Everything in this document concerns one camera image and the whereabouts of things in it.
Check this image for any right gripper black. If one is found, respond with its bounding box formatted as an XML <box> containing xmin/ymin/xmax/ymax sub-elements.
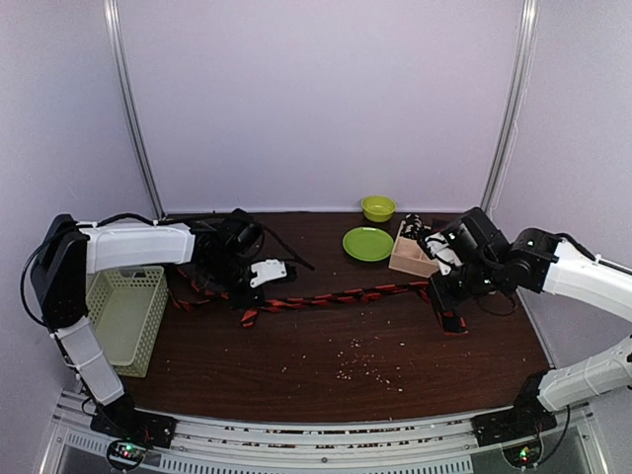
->
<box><xmin>427</xmin><ymin>259</ymin><xmax>502</xmax><ymax>313</ymax></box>

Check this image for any red navy striped tie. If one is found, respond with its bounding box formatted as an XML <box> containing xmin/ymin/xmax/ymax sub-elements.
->
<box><xmin>168</xmin><ymin>269</ymin><xmax>468</xmax><ymax>336</ymax></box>

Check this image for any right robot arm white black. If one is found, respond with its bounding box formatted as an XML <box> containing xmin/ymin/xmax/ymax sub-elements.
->
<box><xmin>418</xmin><ymin>207</ymin><xmax>631</xmax><ymax>436</ymax></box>

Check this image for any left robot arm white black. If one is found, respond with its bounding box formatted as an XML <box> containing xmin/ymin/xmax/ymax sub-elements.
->
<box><xmin>19</xmin><ymin>209</ymin><xmax>287</xmax><ymax>438</ymax></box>

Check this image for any wooden compartment box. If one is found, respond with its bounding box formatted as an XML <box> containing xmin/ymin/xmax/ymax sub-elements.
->
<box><xmin>388</xmin><ymin>221</ymin><xmax>439</xmax><ymax>278</ymax></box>

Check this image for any black white patterned rolled tie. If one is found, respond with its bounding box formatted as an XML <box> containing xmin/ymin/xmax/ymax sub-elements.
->
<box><xmin>400</xmin><ymin>213</ymin><xmax>429</xmax><ymax>242</ymax></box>

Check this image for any green plate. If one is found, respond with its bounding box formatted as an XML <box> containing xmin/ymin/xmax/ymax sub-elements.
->
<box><xmin>342</xmin><ymin>227</ymin><xmax>394</xmax><ymax>263</ymax></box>

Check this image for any green bowl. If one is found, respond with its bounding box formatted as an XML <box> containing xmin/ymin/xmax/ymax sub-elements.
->
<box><xmin>360</xmin><ymin>196</ymin><xmax>397</xmax><ymax>223</ymax></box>

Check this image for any pale green perforated basket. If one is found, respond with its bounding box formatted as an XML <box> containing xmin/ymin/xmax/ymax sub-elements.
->
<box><xmin>87</xmin><ymin>266</ymin><xmax>168</xmax><ymax>378</ymax></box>

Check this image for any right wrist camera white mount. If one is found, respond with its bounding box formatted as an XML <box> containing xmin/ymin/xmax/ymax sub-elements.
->
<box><xmin>418</xmin><ymin>232</ymin><xmax>460</xmax><ymax>276</ymax></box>

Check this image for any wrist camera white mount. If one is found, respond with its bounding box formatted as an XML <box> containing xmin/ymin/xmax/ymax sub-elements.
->
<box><xmin>418</xmin><ymin>232</ymin><xmax>460</xmax><ymax>276</ymax></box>
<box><xmin>250</xmin><ymin>259</ymin><xmax>297</xmax><ymax>288</ymax></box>

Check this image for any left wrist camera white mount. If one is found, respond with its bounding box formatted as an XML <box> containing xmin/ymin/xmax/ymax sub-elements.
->
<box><xmin>250</xmin><ymin>259</ymin><xmax>297</xmax><ymax>288</ymax></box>

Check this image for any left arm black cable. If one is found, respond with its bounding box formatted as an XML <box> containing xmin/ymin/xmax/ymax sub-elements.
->
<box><xmin>162</xmin><ymin>209</ymin><xmax>317</xmax><ymax>272</ymax></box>

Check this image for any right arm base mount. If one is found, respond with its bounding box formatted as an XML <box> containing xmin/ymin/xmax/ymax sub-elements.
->
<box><xmin>471</xmin><ymin>402</ymin><xmax>557</xmax><ymax>447</ymax></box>

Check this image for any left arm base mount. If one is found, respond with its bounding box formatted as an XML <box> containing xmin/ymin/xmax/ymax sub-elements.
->
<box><xmin>90</xmin><ymin>393</ymin><xmax>177</xmax><ymax>448</ymax></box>

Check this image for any right aluminium frame post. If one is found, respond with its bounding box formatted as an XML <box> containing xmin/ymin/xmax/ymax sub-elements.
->
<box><xmin>481</xmin><ymin>0</ymin><xmax>540</xmax><ymax>215</ymax></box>

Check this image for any aluminium frame post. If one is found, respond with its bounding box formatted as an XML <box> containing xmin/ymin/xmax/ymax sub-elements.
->
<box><xmin>103</xmin><ymin>0</ymin><xmax>165</xmax><ymax>218</ymax></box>
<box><xmin>481</xmin><ymin>0</ymin><xmax>540</xmax><ymax>215</ymax></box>

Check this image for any left aluminium frame post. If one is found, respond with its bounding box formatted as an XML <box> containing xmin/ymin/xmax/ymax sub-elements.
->
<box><xmin>103</xmin><ymin>0</ymin><xmax>165</xmax><ymax>218</ymax></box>

